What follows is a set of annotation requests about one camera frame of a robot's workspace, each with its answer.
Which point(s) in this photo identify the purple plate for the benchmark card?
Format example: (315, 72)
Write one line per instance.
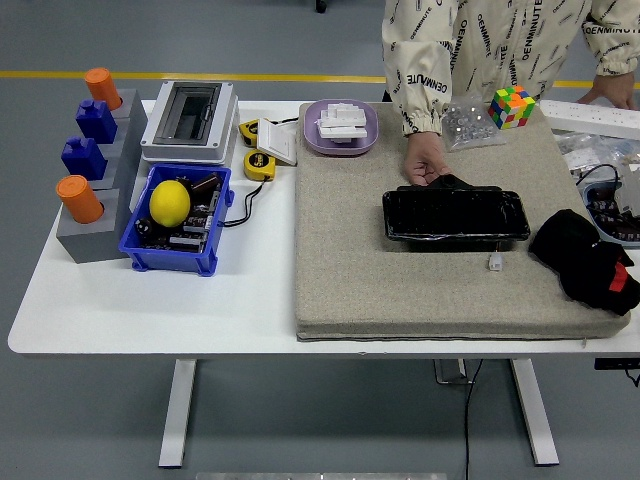
(312, 140)

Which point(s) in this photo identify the blue plastic bin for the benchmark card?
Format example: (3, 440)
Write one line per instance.
(170, 260)

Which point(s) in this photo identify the light blue tray of boards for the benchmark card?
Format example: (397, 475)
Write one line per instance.
(612, 215)

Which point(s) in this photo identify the black rag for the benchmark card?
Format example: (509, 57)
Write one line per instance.
(570, 240)

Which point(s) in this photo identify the person's right hand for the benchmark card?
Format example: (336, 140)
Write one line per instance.
(424, 159)

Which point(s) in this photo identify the person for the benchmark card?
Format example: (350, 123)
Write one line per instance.
(500, 40)

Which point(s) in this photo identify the black table control box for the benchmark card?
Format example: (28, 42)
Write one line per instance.
(615, 364)

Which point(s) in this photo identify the white table leg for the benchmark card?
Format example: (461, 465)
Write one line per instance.
(177, 415)
(535, 415)

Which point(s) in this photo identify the yellow lemon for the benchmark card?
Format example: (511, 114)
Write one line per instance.
(170, 202)

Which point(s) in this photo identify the grey-brown mat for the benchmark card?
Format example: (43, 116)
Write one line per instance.
(350, 250)

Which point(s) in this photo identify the white switch parts stack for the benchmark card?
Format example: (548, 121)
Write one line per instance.
(342, 122)

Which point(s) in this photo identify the person's right forearm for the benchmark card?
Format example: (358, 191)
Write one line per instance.
(424, 95)

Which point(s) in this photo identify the metal bracket under table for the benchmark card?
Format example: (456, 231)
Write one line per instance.
(442, 377)

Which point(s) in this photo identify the person's left hand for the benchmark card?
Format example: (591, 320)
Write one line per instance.
(612, 90)

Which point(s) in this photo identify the colourful puzzle cube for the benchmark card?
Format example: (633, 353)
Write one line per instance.
(510, 107)

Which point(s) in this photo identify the blue plastic block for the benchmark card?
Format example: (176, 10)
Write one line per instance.
(84, 159)
(96, 122)

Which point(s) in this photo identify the grey electrical distribution box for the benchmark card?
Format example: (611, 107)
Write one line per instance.
(220, 125)

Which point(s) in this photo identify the orange cylinder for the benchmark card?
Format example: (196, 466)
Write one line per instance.
(80, 197)
(102, 87)

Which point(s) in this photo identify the person's left forearm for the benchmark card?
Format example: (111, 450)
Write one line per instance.
(617, 50)

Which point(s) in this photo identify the dark circuit board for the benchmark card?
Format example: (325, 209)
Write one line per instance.
(197, 225)

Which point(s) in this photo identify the brown cylindrical capacitor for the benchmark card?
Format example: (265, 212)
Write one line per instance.
(206, 182)

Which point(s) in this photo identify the clear plastic bags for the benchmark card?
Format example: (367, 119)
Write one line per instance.
(585, 150)

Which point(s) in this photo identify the clear bag of metal nuts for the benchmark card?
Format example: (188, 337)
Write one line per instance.
(467, 125)

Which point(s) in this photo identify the yellow tape measure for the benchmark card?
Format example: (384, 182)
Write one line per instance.
(259, 164)
(248, 131)

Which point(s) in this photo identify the white wall switch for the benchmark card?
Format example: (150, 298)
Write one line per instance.
(280, 142)

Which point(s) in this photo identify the grey stepped block holder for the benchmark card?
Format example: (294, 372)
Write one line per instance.
(90, 245)

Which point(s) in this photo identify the white power strip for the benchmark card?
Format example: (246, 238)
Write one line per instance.
(590, 117)

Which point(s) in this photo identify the black chair caster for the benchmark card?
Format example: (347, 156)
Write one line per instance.
(321, 6)

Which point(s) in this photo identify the small white connector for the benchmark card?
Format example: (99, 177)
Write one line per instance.
(494, 262)

